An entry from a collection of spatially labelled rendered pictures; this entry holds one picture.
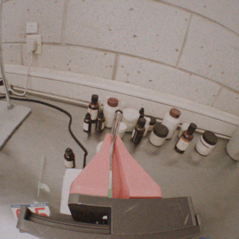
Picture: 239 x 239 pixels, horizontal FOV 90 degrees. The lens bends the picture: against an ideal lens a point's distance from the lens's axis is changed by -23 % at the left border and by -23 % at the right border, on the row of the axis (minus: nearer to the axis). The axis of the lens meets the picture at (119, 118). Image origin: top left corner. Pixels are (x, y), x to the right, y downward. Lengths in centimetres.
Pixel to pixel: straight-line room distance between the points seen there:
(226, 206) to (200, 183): 14
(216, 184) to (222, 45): 50
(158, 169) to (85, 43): 50
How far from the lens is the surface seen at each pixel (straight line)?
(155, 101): 59
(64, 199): 30
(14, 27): 79
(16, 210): 38
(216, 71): 65
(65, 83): 64
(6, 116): 63
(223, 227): 53
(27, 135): 54
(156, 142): 53
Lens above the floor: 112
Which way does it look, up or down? 38 degrees down
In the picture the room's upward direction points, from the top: 13 degrees clockwise
